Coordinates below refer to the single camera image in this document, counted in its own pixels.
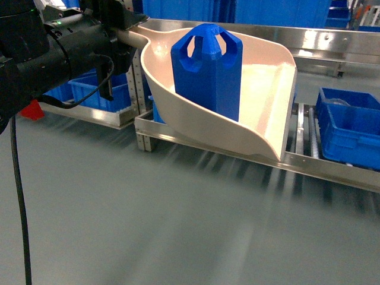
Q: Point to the beige plastic dustpan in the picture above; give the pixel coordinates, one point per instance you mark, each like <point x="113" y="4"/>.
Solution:
<point x="266" y="94"/>

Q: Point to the red tag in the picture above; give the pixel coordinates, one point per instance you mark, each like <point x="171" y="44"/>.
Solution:
<point x="33" y="111"/>

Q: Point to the steel roller shelf rack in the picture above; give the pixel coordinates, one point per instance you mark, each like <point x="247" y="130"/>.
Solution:
<point x="324" y="57"/>

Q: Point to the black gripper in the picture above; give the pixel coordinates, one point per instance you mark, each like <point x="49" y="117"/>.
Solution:
<point x="84" y="38"/>

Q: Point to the blue bin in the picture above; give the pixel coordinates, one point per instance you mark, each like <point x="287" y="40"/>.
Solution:
<point x="86" y="83"/>
<point x="349" y="127"/>

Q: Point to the blue bin front left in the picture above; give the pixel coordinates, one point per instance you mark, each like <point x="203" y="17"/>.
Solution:
<point x="86" y="83"/>

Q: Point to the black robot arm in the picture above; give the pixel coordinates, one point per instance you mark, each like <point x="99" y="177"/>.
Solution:
<point x="43" y="49"/>

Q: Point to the blue bin front right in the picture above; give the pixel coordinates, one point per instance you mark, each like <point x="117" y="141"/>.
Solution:
<point x="349" y="127"/>

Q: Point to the blue plastic part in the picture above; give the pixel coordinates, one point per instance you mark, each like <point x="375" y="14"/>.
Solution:
<point x="207" y="69"/>

